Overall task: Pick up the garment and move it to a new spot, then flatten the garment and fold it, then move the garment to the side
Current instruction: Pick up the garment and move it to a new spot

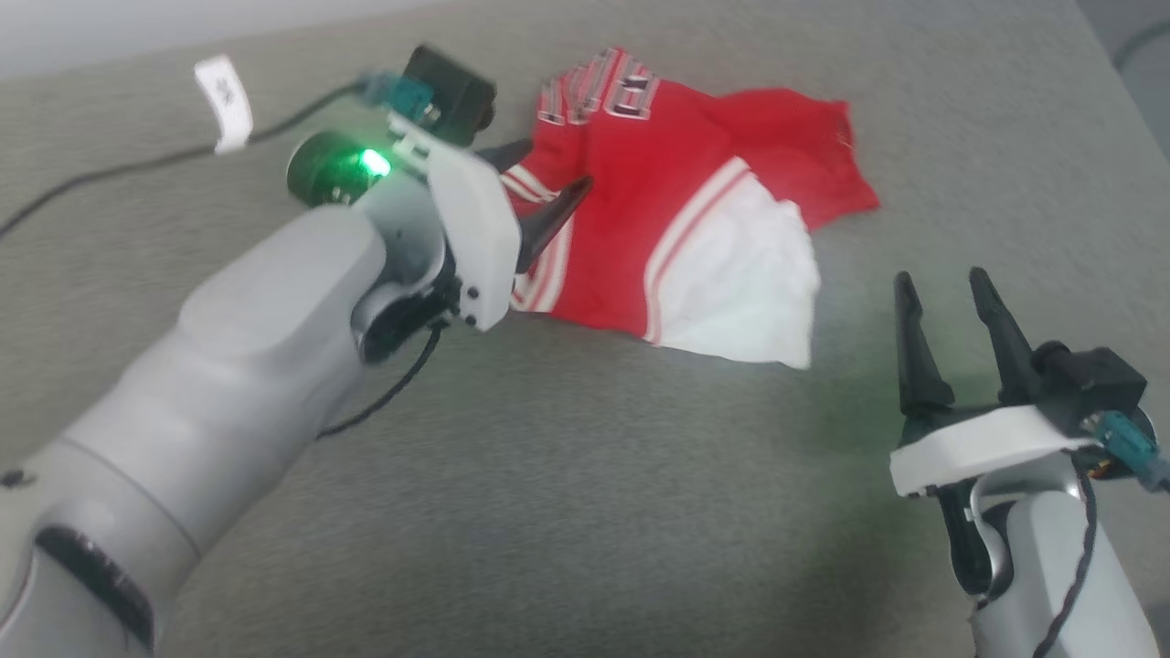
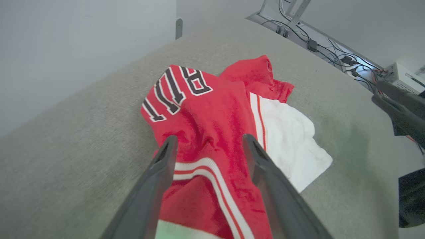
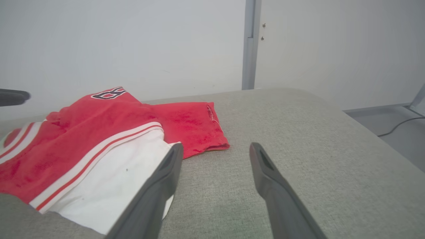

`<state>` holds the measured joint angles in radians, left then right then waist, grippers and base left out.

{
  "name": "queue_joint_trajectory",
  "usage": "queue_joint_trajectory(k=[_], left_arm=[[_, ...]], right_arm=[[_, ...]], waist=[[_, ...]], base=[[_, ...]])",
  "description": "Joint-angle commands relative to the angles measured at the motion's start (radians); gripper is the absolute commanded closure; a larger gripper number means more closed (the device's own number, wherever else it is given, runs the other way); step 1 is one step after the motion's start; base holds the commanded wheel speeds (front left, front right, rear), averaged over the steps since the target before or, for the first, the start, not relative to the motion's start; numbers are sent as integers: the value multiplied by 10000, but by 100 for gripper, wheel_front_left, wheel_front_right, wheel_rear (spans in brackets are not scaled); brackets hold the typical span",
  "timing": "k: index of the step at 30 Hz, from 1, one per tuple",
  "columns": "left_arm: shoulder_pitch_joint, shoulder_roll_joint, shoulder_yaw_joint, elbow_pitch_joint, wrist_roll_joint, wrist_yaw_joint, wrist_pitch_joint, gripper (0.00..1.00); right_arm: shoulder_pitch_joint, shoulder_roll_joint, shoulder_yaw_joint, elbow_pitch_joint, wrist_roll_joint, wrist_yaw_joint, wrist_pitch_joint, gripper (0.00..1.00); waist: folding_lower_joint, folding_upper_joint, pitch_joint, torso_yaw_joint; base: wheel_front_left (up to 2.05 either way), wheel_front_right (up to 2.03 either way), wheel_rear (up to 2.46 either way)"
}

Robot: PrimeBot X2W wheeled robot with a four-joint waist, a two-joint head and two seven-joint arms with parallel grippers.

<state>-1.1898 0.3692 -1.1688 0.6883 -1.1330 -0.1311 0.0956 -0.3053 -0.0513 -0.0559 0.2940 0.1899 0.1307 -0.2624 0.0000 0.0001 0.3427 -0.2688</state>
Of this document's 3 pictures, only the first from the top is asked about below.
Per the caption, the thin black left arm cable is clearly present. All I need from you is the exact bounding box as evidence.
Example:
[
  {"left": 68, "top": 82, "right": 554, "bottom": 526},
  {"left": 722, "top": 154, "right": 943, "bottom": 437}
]
[{"left": 315, "top": 324, "right": 444, "bottom": 440}]

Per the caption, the long black cable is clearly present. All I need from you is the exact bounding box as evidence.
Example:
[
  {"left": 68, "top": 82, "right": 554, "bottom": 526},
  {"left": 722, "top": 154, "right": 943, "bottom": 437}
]
[{"left": 0, "top": 80, "right": 371, "bottom": 240}]

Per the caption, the white paper cable tag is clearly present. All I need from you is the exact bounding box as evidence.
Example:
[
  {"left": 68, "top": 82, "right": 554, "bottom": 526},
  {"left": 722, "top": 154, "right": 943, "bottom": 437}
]
[{"left": 194, "top": 55, "right": 254, "bottom": 154}]

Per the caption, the teal left camera connector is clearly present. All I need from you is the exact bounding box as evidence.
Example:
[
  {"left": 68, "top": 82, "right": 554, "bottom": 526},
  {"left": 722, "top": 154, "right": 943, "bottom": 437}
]
[{"left": 361, "top": 73, "right": 435, "bottom": 124}]

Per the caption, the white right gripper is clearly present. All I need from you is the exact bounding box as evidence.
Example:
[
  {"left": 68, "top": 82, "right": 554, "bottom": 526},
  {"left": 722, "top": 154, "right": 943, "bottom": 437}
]
[{"left": 888, "top": 267, "right": 1098, "bottom": 499}]

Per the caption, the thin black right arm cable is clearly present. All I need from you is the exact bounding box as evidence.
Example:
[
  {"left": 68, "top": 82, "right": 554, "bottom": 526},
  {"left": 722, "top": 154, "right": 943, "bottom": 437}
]
[{"left": 1028, "top": 462, "right": 1098, "bottom": 658}]

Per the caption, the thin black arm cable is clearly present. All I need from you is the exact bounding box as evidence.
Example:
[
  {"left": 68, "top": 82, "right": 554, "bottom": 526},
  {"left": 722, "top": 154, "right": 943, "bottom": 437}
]
[
  {"left": 1028, "top": 462, "right": 1098, "bottom": 658},
  {"left": 315, "top": 324, "right": 444, "bottom": 440}
]

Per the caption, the teal camera connector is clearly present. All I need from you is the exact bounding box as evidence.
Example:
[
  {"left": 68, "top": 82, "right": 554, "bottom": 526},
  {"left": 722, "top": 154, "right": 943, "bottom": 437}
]
[
  {"left": 361, "top": 73, "right": 435, "bottom": 124},
  {"left": 1097, "top": 411, "right": 1170, "bottom": 494}
]

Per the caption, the grey fabric sofa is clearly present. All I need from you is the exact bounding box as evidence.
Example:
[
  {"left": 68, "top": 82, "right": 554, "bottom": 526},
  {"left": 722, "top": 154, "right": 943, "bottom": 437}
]
[{"left": 0, "top": 0, "right": 1170, "bottom": 658}]

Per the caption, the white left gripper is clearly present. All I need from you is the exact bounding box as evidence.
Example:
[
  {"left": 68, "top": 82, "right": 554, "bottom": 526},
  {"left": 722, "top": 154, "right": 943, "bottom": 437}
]
[{"left": 388, "top": 110, "right": 594, "bottom": 333}]

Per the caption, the red and white garment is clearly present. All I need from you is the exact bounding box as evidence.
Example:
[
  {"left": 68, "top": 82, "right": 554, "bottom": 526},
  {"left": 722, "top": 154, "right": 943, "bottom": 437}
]
[{"left": 507, "top": 46, "right": 881, "bottom": 371}]

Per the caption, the teal right camera connector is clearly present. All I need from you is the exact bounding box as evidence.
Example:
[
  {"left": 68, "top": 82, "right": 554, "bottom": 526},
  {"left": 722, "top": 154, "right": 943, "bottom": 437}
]
[{"left": 1097, "top": 411, "right": 1170, "bottom": 494}]

